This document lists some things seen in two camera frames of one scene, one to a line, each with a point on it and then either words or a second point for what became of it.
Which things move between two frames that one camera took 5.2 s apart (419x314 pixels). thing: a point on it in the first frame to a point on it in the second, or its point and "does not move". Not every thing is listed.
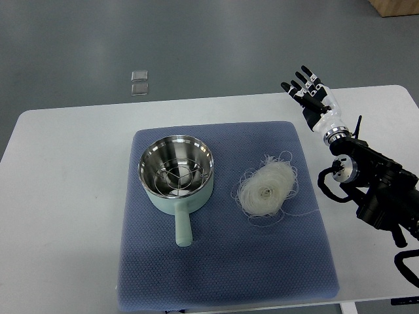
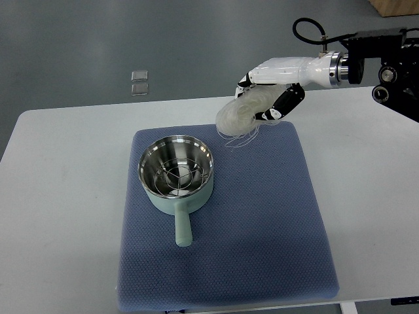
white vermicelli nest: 264,191 to 236,118
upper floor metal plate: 139,76 does not move
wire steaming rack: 179,176 does not move
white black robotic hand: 320,105 to 327,69
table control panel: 403,301 does not move
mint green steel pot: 177,173 does not move
